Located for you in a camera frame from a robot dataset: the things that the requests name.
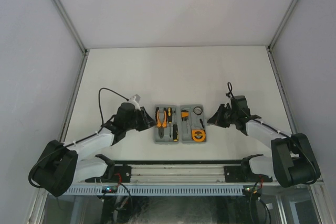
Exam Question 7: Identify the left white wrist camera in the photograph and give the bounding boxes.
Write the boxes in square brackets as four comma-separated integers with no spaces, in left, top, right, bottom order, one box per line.
[128,94,141,110]

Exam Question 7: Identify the slotted grey cable duct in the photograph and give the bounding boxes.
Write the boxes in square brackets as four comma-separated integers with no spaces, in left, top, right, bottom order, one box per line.
[64,185,244,196]

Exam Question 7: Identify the left aluminium frame post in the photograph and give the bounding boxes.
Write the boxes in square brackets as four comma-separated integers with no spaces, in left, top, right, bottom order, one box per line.
[36,0,88,55]

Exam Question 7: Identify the grey plastic tool case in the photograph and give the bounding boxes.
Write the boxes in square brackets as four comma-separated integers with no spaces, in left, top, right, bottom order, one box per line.
[154,104,207,144]

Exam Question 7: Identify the aluminium front rail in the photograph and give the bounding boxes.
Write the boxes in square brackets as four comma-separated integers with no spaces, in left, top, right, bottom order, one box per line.
[73,163,276,184]

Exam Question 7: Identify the right aluminium frame post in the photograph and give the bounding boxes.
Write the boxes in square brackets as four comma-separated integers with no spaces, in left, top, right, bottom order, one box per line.
[267,0,316,51]

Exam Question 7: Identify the aluminium frame post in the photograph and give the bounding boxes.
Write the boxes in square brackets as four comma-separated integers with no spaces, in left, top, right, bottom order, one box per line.
[36,0,88,55]
[267,0,316,51]

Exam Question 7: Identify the orange handled pliers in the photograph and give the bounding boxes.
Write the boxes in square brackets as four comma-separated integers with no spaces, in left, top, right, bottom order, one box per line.
[155,107,167,139]

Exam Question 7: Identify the hex key set orange holder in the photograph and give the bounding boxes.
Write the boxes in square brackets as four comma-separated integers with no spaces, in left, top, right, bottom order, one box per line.
[181,110,189,122]

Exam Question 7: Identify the right camera black cable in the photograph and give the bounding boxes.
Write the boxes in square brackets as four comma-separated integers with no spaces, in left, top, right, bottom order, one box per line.
[225,81,318,185]

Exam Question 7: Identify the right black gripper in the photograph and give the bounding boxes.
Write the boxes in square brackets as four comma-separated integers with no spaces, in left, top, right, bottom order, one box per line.
[207,104,237,128]

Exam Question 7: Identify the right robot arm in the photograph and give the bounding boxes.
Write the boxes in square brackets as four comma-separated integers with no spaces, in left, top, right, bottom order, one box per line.
[207,95,321,188]

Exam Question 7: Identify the black yellow screwdriver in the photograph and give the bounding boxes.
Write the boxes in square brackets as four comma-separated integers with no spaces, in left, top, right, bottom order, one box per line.
[172,123,179,142]
[167,107,173,124]

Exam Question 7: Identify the black electrical tape roll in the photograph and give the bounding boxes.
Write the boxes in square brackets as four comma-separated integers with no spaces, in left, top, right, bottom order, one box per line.
[193,106,203,115]

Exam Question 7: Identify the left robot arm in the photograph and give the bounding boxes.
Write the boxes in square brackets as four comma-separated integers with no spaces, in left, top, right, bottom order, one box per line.
[28,102,155,197]

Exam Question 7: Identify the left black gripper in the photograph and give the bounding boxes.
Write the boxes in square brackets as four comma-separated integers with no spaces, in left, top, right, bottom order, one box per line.
[124,106,158,132]

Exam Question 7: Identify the orange tape measure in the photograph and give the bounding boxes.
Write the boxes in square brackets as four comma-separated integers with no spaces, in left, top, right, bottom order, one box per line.
[191,129,206,143]

